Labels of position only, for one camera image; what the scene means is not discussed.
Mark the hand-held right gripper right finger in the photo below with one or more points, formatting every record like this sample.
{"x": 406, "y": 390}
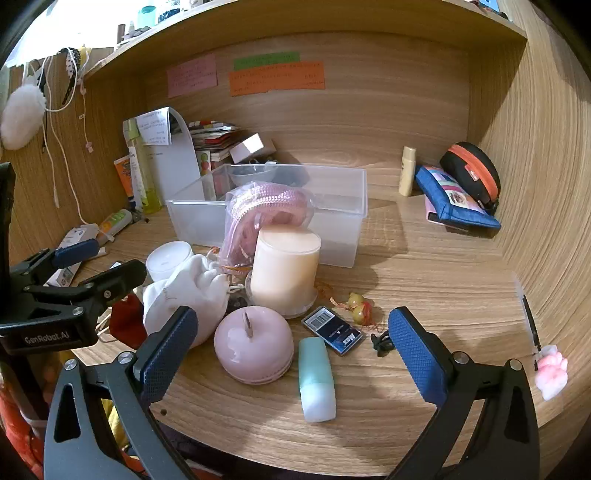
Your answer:
{"x": 418, "y": 357}

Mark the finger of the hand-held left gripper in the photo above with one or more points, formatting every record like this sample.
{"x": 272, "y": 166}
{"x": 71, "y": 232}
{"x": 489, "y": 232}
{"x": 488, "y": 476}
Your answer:
{"x": 76, "y": 251}
{"x": 115, "y": 277}

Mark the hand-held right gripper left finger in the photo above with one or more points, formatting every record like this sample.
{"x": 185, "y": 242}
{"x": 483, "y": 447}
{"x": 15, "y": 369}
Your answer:
{"x": 168, "y": 357}

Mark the pink apple-shaped candle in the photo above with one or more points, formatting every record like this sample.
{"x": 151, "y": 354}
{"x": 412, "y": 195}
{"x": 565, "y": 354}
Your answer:
{"x": 258, "y": 346}

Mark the clear plastic storage box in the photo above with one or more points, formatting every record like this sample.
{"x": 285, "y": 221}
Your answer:
{"x": 332, "y": 221}

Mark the pink beads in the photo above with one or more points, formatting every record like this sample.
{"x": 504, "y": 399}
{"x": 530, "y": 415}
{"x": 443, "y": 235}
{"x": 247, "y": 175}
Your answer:
{"x": 272, "y": 207}

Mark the wooden desktop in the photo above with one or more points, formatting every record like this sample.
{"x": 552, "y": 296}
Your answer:
{"x": 415, "y": 277}

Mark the white printed packet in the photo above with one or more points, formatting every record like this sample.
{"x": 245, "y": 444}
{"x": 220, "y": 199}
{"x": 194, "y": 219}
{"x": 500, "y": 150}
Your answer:
{"x": 74, "y": 235}

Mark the black hair clip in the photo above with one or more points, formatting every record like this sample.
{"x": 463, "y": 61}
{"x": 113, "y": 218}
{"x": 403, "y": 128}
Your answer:
{"x": 381, "y": 344}

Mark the red cloth pouch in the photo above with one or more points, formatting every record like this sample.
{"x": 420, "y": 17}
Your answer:
{"x": 127, "y": 321}

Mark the small white candle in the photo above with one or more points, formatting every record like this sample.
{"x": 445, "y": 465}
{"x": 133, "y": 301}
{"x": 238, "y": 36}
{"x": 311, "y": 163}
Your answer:
{"x": 168, "y": 261}

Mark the yellow-green bead charm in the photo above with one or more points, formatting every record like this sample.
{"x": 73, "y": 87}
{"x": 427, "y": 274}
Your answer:
{"x": 358, "y": 307}

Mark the dark blue staples box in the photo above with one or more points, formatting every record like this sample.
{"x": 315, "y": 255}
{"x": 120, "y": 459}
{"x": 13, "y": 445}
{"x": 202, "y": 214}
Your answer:
{"x": 339, "y": 337}

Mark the orange sunscreen tube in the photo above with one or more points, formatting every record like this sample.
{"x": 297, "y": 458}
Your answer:
{"x": 125, "y": 177}

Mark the yellow-green spray bottle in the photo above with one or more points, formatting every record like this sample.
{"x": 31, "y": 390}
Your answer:
{"x": 145, "y": 184}

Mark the mint green bottle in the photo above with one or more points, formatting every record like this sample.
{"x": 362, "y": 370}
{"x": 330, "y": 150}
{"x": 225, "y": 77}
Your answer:
{"x": 316, "y": 383}

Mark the black pen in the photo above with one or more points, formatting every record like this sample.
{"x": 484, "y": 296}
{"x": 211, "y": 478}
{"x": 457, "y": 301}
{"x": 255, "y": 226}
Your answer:
{"x": 531, "y": 323}

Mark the white paper notepad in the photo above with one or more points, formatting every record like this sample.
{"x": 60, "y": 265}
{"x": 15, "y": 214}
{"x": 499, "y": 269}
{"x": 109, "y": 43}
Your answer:
{"x": 178, "y": 161}

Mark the pink paw toy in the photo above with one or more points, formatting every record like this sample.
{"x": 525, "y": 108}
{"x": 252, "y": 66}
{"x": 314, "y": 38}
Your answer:
{"x": 551, "y": 374}

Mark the cream candle jar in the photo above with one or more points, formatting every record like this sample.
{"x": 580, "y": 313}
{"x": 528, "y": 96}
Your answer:
{"x": 284, "y": 272}

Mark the white fluffy pompom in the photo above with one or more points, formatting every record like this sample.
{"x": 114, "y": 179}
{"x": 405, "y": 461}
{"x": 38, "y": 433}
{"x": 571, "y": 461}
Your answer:
{"x": 21, "y": 115}

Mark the blue pencil case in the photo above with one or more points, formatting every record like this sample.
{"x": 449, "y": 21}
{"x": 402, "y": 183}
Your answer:
{"x": 455, "y": 203}

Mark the clear glass bowl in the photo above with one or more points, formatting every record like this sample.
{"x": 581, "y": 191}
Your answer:
{"x": 251, "y": 175}

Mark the stack of books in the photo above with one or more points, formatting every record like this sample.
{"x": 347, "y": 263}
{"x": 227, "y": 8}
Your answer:
{"x": 214, "y": 138}

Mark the cream lotion bottle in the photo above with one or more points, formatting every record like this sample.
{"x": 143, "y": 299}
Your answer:
{"x": 407, "y": 175}

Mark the small white box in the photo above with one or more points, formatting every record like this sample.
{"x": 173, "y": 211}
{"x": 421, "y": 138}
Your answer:
{"x": 247, "y": 147}

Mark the black round case orange zipper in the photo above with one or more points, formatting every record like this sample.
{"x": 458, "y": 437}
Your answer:
{"x": 475, "y": 166}

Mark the pink paper note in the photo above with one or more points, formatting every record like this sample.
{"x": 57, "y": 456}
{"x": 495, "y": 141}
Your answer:
{"x": 191, "y": 76}

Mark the teal cup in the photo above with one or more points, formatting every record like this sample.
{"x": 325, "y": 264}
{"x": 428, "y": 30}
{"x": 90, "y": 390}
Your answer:
{"x": 147, "y": 14}

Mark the orange paper note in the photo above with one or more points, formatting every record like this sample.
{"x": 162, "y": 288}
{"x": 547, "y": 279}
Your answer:
{"x": 277, "y": 79}

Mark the green paper note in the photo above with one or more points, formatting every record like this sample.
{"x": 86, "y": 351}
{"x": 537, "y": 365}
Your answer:
{"x": 265, "y": 61}

